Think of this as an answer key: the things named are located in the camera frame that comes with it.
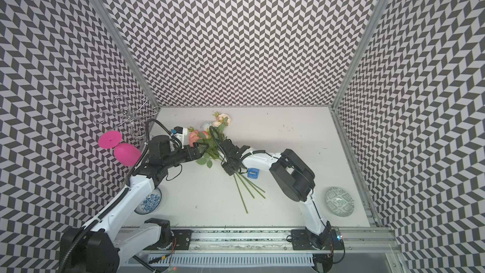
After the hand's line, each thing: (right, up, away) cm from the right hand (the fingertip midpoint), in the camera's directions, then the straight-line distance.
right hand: (232, 168), depth 94 cm
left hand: (-11, +12, -13) cm, 21 cm away
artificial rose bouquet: (-12, +17, +9) cm, 23 cm away
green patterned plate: (+49, -12, -12) cm, 51 cm away
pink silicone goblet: (-38, +11, -23) cm, 46 cm away
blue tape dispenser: (+11, -1, -5) cm, 12 cm away
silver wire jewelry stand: (-54, +27, +8) cm, 61 cm away
